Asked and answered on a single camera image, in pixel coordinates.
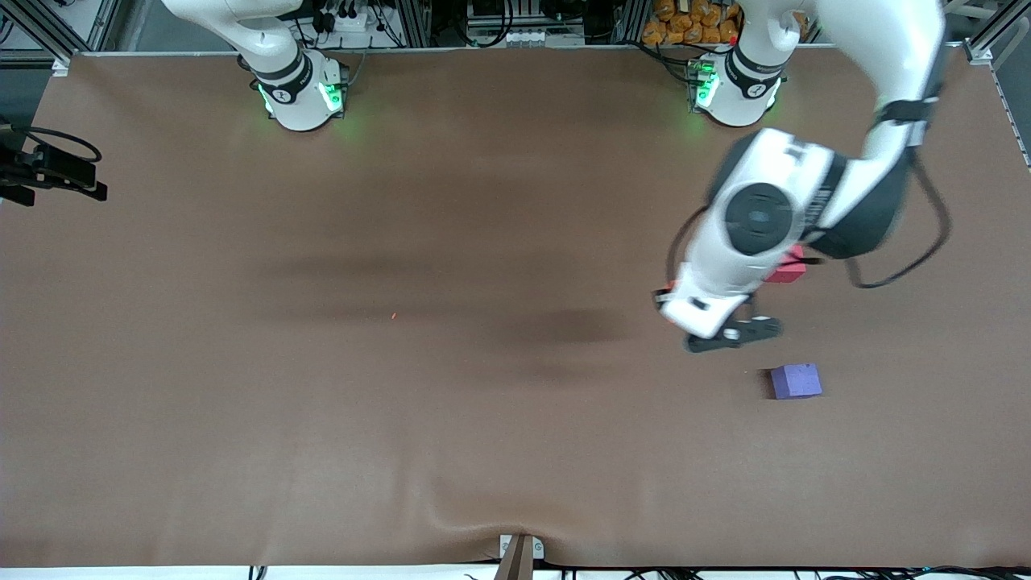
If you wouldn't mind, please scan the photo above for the violet foam cube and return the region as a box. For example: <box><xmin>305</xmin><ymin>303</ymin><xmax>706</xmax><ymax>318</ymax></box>
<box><xmin>770</xmin><ymin>363</ymin><xmax>824</xmax><ymax>401</ymax></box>

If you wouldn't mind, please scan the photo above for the red foam cube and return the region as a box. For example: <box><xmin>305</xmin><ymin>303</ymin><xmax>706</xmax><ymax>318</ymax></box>
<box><xmin>765</xmin><ymin>244</ymin><xmax>806</xmax><ymax>284</ymax></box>

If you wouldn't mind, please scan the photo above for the pile of orange packets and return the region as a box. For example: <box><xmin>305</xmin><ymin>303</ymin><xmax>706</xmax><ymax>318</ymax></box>
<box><xmin>642</xmin><ymin>0</ymin><xmax>743</xmax><ymax>47</ymax></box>

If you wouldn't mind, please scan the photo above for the white power strip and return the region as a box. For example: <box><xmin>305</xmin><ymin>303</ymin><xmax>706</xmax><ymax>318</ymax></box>
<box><xmin>313</xmin><ymin>4</ymin><xmax>392</xmax><ymax>35</ymax></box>

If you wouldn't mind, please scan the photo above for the brown table mat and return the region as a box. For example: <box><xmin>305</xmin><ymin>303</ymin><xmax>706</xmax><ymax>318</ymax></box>
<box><xmin>0</xmin><ymin>48</ymin><xmax>1031</xmax><ymax>569</ymax></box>

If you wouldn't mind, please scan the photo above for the white terminal block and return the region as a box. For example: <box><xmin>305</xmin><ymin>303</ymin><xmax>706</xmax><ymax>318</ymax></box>
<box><xmin>499</xmin><ymin>29</ymin><xmax>586</xmax><ymax>48</ymax></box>

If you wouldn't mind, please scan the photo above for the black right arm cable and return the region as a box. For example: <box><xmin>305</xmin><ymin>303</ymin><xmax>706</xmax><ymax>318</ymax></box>
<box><xmin>10</xmin><ymin>125</ymin><xmax>104</xmax><ymax>164</ymax></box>

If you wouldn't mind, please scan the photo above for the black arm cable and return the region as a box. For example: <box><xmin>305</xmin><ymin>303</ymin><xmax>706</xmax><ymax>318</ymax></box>
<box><xmin>842</xmin><ymin>149</ymin><xmax>953</xmax><ymax>291</ymax></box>
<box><xmin>10</xmin><ymin>125</ymin><xmax>104</xmax><ymax>164</ymax></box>

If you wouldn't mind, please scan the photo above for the aluminium frame post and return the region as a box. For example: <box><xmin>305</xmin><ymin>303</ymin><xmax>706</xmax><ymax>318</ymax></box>
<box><xmin>0</xmin><ymin>0</ymin><xmax>122</xmax><ymax>77</ymax></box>
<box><xmin>942</xmin><ymin>0</ymin><xmax>1031</xmax><ymax>65</ymax></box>

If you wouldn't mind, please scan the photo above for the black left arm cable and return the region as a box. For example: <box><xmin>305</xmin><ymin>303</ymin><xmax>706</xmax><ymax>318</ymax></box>
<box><xmin>842</xmin><ymin>149</ymin><xmax>953</xmax><ymax>291</ymax></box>

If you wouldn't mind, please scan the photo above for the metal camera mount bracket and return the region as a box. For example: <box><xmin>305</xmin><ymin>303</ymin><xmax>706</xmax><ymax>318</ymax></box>
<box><xmin>493</xmin><ymin>533</ymin><xmax>545</xmax><ymax>580</ymax></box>

